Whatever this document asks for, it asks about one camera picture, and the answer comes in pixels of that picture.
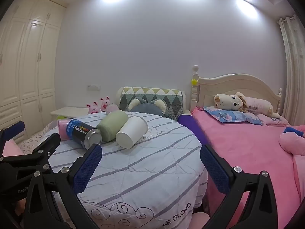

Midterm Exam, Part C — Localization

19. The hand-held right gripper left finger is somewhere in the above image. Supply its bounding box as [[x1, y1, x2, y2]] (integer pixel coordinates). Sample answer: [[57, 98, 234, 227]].
[[22, 144, 103, 229]]

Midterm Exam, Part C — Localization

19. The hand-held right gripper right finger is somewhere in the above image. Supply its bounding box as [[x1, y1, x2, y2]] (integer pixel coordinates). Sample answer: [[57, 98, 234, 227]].
[[200, 144, 285, 229]]

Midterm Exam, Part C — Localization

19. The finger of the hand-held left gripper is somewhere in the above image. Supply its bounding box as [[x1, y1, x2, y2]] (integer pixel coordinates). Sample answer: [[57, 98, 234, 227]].
[[0, 133, 61, 173], [0, 121, 25, 156]]

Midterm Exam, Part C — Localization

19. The white cup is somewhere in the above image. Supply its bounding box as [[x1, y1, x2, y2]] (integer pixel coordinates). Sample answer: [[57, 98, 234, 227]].
[[116, 116, 148, 149]]

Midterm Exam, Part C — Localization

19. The green cup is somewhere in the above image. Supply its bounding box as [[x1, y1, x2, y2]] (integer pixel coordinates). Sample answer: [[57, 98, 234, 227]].
[[96, 110, 129, 143]]

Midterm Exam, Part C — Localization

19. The small pink cup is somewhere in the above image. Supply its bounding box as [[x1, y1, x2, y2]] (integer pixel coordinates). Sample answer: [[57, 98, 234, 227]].
[[105, 103, 119, 115]]

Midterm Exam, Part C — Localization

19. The heart printed bed sheet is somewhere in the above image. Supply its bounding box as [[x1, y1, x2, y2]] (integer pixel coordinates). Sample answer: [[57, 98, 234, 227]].
[[18, 122, 60, 154]]

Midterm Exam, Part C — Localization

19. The black and blue can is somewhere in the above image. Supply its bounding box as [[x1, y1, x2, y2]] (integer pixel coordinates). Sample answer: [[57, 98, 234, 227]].
[[66, 119, 103, 150]]

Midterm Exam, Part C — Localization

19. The cream bedside table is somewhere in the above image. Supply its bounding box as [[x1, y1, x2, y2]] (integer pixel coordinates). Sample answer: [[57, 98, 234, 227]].
[[50, 106, 90, 120]]

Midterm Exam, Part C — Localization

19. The pink blanket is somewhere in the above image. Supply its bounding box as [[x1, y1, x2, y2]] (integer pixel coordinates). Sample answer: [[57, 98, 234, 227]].
[[191, 107, 305, 229]]

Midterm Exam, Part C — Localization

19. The purple cloth strip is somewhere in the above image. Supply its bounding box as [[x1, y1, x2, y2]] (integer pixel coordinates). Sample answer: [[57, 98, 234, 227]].
[[178, 114, 210, 148]]

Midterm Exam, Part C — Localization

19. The blue printed pillow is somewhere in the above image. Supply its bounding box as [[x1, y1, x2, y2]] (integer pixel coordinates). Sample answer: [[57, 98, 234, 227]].
[[203, 106, 262, 126]]

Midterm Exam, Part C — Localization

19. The pink bunny toy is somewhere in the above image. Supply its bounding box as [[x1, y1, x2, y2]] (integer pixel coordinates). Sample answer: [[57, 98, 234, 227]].
[[99, 96, 111, 112], [86, 101, 100, 114]]

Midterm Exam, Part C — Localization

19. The cream wardrobe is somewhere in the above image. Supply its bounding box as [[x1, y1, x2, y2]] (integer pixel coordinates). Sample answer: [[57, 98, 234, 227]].
[[0, 0, 67, 144]]

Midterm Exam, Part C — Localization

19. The cream plush dog toy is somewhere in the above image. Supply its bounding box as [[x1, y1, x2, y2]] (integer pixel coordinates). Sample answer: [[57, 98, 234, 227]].
[[214, 92, 282, 118]]

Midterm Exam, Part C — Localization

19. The pink pillow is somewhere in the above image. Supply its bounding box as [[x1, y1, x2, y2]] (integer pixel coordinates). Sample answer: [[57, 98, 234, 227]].
[[255, 113, 290, 127]]

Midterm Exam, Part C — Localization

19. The pink plush toy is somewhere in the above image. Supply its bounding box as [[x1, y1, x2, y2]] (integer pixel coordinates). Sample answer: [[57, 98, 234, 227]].
[[279, 125, 305, 155]]

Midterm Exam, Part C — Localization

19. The cream wooden headboard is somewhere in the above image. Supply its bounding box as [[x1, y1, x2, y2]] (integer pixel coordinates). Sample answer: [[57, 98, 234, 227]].
[[190, 65, 283, 117]]

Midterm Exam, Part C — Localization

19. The grey plush pillow with ears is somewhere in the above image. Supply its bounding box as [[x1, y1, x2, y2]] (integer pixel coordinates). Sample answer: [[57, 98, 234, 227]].
[[128, 97, 170, 118]]

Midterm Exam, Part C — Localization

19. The triangle patterned headboard cushion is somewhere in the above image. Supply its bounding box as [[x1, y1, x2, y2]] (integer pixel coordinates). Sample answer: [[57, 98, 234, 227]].
[[116, 86, 186, 121]]

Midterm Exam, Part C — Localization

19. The cream curtain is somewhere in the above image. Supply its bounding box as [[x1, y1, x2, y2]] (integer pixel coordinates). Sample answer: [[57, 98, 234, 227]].
[[277, 14, 305, 127]]

